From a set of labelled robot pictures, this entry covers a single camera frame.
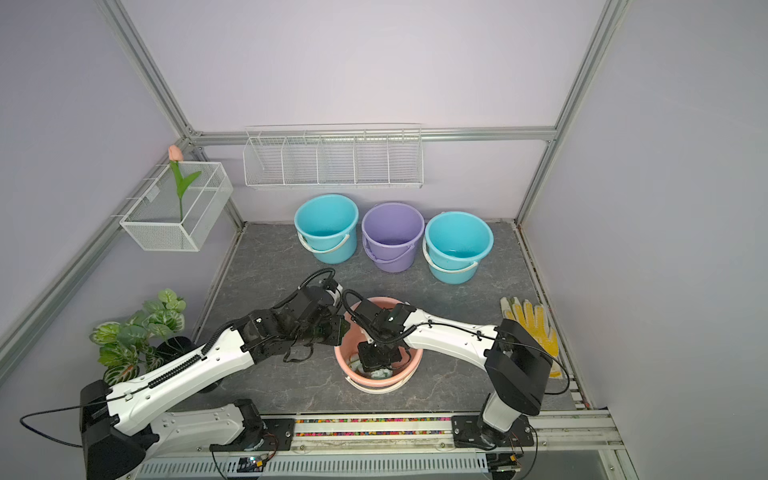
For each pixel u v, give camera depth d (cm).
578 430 75
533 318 93
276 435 74
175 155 83
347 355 79
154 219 78
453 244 102
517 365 43
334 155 107
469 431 74
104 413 42
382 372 71
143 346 64
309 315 56
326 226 98
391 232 95
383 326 60
